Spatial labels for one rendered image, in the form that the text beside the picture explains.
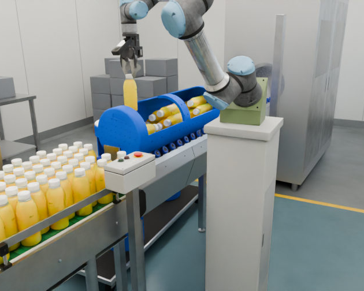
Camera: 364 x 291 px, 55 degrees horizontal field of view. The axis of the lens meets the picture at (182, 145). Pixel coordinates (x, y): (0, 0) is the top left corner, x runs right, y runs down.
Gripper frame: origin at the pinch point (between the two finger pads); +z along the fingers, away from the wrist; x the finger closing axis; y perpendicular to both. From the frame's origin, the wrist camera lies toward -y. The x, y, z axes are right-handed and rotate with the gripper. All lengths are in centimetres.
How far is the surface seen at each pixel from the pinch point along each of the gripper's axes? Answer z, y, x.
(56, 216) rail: 40, -67, -20
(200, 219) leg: 127, 86, 9
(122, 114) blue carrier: 17.1, -11.0, -3.6
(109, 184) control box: 35, -46, -26
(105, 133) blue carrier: 28.3, -11.1, 9.0
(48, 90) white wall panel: 62, 209, 345
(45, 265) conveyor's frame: 54, -75, -22
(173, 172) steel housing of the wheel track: 55, 17, -13
